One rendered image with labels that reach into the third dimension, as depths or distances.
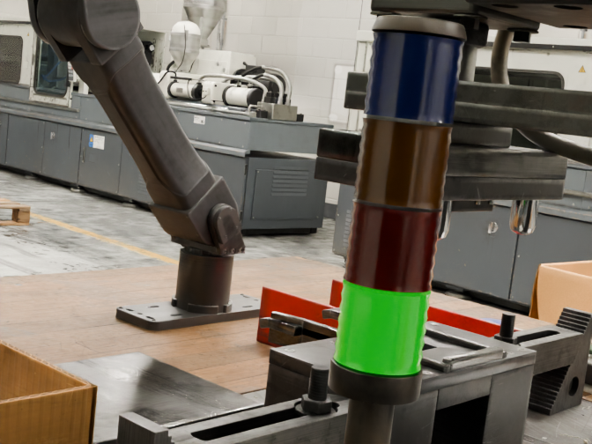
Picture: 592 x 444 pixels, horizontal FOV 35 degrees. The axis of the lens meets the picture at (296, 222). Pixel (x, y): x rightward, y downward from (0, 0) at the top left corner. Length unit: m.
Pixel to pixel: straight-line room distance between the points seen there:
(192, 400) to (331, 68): 9.02
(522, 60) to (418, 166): 5.62
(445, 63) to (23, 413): 0.33
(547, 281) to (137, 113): 2.29
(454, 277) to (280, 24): 4.85
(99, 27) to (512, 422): 0.50
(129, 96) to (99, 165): 8.29
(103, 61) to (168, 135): 0.12
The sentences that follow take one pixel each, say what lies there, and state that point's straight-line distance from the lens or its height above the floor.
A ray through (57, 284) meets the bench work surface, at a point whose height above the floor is 0.90.
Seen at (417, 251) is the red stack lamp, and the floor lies 1.10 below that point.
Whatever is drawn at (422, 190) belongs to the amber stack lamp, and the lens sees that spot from 0.39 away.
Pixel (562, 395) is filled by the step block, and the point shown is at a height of 0.92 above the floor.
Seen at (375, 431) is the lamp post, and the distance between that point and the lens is 0.41.
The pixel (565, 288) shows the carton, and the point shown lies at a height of 0.67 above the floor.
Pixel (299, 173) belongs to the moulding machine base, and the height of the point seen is 0.55.
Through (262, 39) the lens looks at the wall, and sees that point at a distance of 10.51.
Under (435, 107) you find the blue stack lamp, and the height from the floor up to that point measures 1.16.
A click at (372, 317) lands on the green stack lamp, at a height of 1.07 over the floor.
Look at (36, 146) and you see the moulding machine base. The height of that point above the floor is 0.36.
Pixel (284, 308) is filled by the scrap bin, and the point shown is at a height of 0.94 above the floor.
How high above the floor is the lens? 1.16
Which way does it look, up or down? 7 degrees down
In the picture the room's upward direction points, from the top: 7 degrees clockwise
